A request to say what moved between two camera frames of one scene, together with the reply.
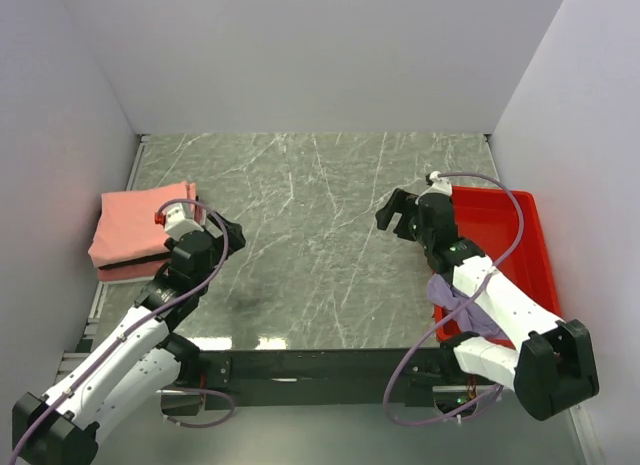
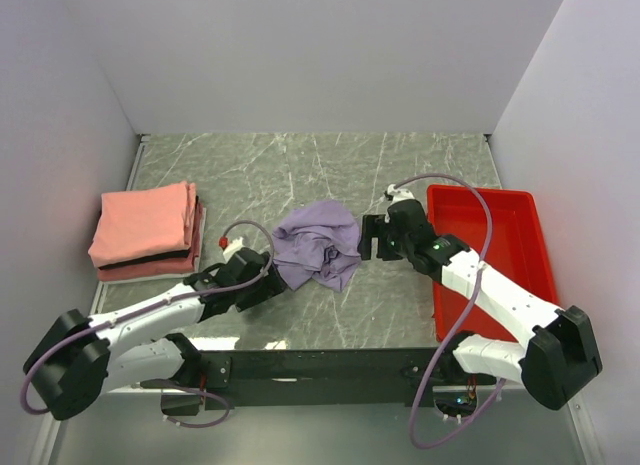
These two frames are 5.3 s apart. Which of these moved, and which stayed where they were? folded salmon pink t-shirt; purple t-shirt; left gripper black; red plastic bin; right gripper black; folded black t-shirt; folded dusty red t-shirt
Moved: purple t-shirt; right gripper black; left gripper black
Stayed: folded dusty red t-shirt; folded black t-shirt; red plastic bin; folded salmon pink t-shirt
